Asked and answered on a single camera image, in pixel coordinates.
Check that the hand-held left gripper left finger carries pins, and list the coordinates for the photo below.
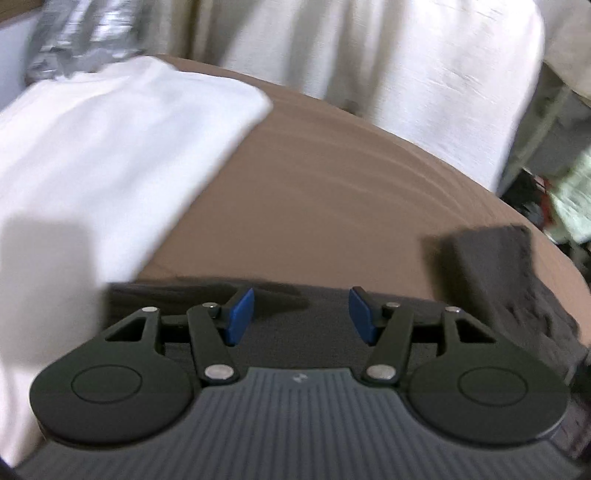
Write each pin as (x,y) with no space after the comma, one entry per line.
(240,318)

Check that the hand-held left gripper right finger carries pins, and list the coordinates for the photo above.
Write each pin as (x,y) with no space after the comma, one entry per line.
(362,316)

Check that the dark grey knit sweater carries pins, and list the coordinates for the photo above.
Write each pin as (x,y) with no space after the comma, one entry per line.
(498,277)

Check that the dark clutter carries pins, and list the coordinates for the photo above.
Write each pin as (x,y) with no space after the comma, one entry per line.
(524,198)

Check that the white folded garment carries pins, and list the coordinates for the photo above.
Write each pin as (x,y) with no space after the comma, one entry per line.
(115,161)

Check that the light green cloth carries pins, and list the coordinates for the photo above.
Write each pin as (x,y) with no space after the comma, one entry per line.
(572,198)

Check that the cream curtain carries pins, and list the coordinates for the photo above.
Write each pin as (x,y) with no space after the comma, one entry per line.
(369,55)

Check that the silver plastic bag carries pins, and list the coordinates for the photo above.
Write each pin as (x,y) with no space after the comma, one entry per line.
(83,37)

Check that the beige cloth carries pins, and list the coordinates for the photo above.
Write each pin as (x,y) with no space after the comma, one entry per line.
(568,41)

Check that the brown wooden board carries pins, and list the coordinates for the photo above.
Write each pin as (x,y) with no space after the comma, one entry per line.
(18,11)

